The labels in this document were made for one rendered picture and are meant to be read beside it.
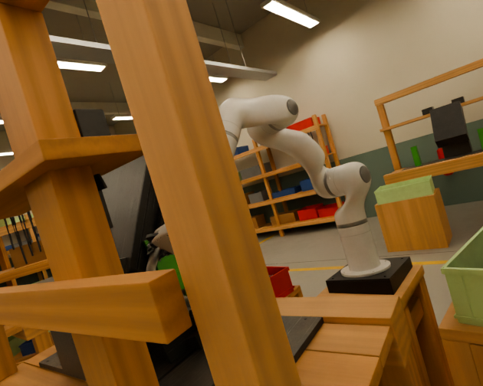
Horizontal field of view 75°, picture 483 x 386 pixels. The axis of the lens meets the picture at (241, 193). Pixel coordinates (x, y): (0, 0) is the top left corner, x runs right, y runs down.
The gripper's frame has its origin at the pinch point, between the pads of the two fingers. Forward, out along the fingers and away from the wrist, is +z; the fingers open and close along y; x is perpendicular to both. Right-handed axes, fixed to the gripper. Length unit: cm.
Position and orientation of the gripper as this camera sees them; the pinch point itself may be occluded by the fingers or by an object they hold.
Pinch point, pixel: (156, 251)
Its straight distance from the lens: 108.3
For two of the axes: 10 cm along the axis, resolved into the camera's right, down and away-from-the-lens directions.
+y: -7.5, -4.8, -4.5
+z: -6.6, 5.0, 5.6
